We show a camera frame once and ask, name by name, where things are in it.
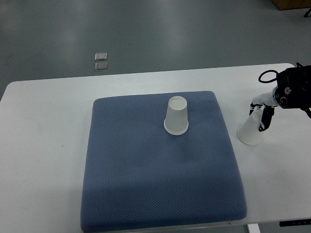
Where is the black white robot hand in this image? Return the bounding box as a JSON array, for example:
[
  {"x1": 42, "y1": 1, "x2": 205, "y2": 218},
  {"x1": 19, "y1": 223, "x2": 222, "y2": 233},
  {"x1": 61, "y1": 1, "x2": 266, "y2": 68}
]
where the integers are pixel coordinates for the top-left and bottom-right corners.
[{"x1": 249, "y1": 92, "x2": 278, "y2": 132}]

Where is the white paper cup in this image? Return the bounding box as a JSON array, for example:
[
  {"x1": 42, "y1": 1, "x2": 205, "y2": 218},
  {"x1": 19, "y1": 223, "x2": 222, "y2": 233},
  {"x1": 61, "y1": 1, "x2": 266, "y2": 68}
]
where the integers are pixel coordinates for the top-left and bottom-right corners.
[
  {"x1": 164, "y1": 96, "x2": 189, "y2": 135},
  {"x1": 237, "y1": 110, "x2": 264, "y2": 146}
]

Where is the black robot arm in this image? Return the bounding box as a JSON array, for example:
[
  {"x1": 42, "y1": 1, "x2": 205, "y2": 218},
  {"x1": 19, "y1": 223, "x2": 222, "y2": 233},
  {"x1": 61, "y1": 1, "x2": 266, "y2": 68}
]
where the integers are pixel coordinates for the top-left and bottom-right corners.
[{"x1": 249, "y1": 63, "x2": 311, "y2": 132}]

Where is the white paper cup on mat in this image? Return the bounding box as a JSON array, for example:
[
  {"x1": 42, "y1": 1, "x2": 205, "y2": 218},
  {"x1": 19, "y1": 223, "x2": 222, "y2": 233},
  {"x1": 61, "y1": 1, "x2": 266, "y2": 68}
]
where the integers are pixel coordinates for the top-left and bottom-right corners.
[{"x1": 164, "y1": 96, "x2": 189, "y2": 135}]

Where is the brown wooden box corner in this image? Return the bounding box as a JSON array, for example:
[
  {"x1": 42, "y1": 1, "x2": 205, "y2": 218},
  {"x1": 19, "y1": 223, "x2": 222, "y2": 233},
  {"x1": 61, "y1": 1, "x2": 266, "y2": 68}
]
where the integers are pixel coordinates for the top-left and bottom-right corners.
[{"x1": 272, "y1": 0, "x2": 311, "y2": 10}]

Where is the black tripod leg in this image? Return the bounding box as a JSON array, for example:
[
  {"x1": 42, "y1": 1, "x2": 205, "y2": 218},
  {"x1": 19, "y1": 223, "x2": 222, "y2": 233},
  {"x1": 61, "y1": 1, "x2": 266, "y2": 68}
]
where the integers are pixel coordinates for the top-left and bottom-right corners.
[{"x1": 304, "y1": 8, "x2": 311, "y2": 17}]

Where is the black desk control panel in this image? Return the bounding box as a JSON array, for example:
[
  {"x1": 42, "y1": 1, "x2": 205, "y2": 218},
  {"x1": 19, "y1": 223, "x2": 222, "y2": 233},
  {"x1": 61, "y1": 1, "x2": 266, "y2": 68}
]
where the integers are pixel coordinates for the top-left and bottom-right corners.
[{"x1": 279, "y1": 219, "x2": 311, "y2": 227}]

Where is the white table leg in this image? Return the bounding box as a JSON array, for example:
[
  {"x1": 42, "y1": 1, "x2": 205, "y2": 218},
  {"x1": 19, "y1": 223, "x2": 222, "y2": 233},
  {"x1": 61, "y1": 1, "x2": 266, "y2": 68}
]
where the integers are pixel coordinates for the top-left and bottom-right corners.
[{"x1": 247, "y1": 224, "x2": 260, "y2": 233}]

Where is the blue textured cushion mat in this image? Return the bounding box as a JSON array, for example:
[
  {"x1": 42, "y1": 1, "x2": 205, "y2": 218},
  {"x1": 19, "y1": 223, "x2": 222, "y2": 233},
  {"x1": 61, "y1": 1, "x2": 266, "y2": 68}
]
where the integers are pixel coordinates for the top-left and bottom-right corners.
[{"x1": 81, "y1": 91, "x2": 247, "y2": 233}]

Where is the lower metal floor plate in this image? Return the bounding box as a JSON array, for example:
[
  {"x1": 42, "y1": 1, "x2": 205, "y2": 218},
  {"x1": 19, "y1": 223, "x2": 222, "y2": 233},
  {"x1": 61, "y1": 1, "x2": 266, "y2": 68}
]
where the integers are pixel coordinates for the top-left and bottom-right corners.
[{"x1": 95, "y1": 62, "x2": 108, "y2": 71}]

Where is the metal floor plate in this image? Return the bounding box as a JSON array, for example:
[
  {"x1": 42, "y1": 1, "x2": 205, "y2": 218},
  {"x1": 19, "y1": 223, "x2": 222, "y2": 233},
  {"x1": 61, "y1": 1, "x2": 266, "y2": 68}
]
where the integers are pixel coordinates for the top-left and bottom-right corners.
[
  {"x1": 95, "y1": 52, "x2": 107, "y2": 61},
  {"x1": 95, "y1": 62, "x2": 108, "y2": 71}
]

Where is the upper metal floor plate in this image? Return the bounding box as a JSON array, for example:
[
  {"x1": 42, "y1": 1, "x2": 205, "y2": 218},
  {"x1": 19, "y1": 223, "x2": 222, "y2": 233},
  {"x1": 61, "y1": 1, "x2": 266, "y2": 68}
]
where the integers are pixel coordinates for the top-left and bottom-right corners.
[{"x1": 95, "y1": 52, "x2": 107, "y2": 61}]

